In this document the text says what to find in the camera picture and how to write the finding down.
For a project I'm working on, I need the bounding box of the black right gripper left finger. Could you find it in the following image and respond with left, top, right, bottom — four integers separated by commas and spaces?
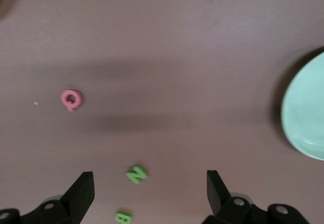
0, 171, 95, 224

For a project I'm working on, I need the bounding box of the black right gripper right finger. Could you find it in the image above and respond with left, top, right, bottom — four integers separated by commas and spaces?
204, 169, 311, 224

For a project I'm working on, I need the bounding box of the green letter B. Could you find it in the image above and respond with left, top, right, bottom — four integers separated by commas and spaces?
114, 208, 134, 224

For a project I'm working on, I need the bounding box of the green letter N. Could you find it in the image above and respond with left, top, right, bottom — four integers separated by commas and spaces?
125, 164, 149, 185

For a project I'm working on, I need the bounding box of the pink letter Q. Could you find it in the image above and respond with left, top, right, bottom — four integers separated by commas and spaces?
60, 89, 84, 112

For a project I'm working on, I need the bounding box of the green plate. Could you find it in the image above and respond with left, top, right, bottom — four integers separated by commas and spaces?
280, 47, 324, 161

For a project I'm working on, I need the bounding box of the brown table cover sheet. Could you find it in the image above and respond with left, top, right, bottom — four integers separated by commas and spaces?
0, 0, 324, 224

